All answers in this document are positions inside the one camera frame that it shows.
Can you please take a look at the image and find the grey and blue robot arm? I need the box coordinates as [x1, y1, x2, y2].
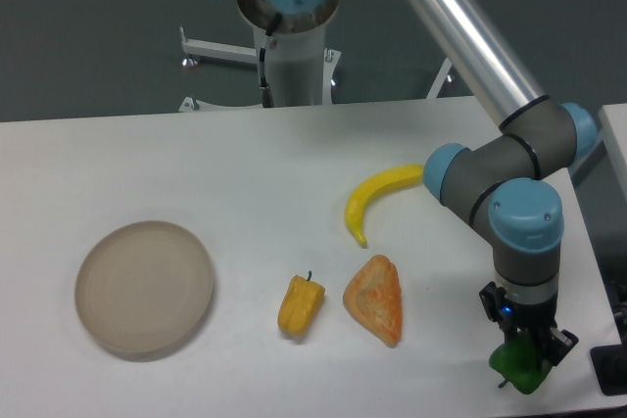
[237, 0, 597, 366]

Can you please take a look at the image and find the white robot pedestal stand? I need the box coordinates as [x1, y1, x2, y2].
[181, 0, 465, 111]

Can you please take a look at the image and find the yellow toy banana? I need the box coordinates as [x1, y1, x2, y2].
[344, 163, 424, 248]

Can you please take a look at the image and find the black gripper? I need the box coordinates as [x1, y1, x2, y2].
[479, 281, 579, 367]

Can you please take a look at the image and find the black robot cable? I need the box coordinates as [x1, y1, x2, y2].
[259, 11, 284, 109]

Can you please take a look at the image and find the black device at right edge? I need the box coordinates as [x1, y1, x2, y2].
[589, 280, 627, 395]

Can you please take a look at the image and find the yellow toy pepper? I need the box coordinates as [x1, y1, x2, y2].
[277, 271, 325, 337]

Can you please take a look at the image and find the green toy pepper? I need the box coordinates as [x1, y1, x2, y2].
[489, 332, 553, 395]

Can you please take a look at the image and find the beige round plate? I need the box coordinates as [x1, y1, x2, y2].
[74, 221, 216, 361]

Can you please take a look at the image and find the orange toy fruit slice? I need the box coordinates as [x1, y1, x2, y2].
[343, 255, 403, 348]

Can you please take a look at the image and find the white table at right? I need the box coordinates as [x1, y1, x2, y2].
[600, 103, 627, 186]

